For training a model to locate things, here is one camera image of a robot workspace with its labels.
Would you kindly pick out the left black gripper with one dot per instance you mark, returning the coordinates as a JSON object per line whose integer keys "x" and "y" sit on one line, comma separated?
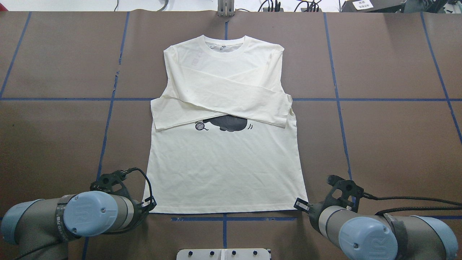
{"x": 137, "y": 208}

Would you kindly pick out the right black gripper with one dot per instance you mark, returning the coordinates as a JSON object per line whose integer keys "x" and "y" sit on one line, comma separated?
{"x": 314, "y": 213}

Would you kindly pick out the cream long-sleeve cat shirt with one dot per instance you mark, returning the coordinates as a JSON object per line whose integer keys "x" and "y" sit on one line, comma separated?
{"x": 224, "y": 134}

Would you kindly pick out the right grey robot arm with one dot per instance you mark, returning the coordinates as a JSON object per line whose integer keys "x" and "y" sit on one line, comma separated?
{"x": 386, "y": 237}

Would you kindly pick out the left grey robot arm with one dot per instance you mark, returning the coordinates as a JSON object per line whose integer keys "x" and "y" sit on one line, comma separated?
{"x": 43, "y": 228}

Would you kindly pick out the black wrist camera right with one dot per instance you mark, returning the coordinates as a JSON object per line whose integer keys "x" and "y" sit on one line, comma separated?
{"x": 350, "y": 193}

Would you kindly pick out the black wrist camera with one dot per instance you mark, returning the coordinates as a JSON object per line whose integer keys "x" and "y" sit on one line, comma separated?
{"x": 112, "y": 183}
{"x": 350, "y": 193}

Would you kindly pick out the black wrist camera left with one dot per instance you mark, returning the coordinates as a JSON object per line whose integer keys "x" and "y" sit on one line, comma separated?
{"x": 112, "y": 183}

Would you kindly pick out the white camera mast with base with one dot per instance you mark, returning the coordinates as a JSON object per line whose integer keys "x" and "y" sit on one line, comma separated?
{"x": 225, "y": 254}

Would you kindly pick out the aluminium frame post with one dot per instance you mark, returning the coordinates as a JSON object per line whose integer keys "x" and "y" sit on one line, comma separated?
{"x": 225, "y": 8}

